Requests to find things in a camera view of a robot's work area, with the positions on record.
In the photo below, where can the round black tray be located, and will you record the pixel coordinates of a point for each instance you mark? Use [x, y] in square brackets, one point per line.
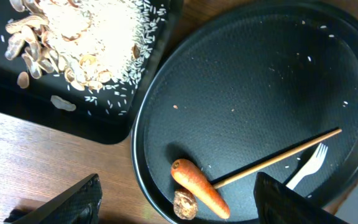
[248, 85]

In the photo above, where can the white plastic fork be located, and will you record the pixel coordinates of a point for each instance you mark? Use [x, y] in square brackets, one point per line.
[312, 166]

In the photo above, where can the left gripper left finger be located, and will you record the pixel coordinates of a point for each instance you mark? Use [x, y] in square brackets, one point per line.
[79, 204]

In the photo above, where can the rice and peanut shells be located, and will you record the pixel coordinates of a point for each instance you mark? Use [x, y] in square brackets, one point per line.
[99, 47]

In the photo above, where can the brown mushroom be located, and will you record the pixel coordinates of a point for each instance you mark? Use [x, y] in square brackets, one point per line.
[185, 205]

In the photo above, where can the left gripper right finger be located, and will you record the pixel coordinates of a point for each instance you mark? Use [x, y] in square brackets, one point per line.
[277, 204]

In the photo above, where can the black rectangular tray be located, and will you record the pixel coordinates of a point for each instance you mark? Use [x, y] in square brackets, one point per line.
[48, 102]

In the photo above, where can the wooden chopstick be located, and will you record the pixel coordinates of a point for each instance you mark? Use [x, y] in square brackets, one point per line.
[280, 157]

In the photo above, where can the orange carrot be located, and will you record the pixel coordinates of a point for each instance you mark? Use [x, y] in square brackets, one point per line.
[189, 176]

